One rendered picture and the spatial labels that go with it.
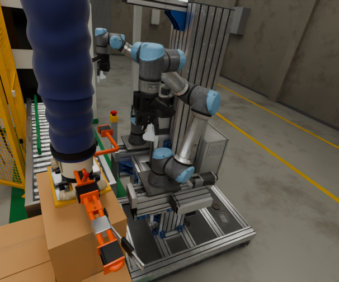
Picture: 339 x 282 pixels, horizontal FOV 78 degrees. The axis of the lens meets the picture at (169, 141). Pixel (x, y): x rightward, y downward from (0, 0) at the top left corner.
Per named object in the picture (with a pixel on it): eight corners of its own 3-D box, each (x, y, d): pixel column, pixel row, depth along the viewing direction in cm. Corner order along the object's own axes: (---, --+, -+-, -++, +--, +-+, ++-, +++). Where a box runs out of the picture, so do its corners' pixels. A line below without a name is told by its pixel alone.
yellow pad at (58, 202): (47, 169, 128) (45, 162, 126) (65, 165, 134) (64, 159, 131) (55, 208, 105) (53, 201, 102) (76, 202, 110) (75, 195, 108)
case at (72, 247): (46, 214, 160) (35, 173, 139) (98, 197, 180) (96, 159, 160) (59, 291, 118) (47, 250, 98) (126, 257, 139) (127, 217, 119)
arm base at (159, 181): (165, 170, 145) (166, 159, 139) (174, 185, 133) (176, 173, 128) (144, 174, 138) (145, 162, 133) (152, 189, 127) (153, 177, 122)
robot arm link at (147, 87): (156, 76, 75) (164, 83, 69) (155, 88, 78) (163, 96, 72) (136, 75, 72) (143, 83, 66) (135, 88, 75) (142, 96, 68)
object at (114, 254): (97, 254, 78) (97, 246, 76) (116, 245, 82) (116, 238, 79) (104, 275, 72) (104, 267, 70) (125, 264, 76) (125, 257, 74)
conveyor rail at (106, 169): (73, 106, 364) (71, 95, 355) (76, 106, 367) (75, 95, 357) (111, 198, 199) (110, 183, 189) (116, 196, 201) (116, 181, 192)
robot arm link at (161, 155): (160, 159, 138) (162, 142, 131) (175, 169, 131) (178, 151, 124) (146, 167, 129) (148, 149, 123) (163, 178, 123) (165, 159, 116)
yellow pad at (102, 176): (79, 161, 138) (79, 155, 136) (95, 158, 143) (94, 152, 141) (94, 196, 115) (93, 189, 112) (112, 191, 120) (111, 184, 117)
